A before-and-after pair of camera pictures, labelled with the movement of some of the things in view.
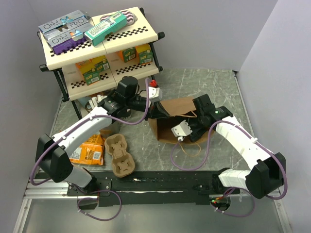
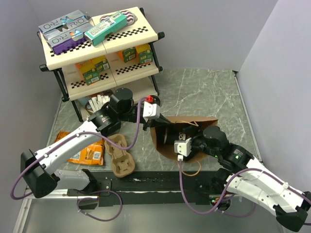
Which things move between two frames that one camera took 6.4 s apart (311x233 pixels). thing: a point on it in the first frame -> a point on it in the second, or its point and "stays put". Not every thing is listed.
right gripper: [196, 133] -> [193, 151]
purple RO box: [62, 40] stays put
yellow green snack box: [92, 69] stays put
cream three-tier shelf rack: [129, 51] stays put
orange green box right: [128, 54] stays put
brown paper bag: [170, 112] -> [168, 150]
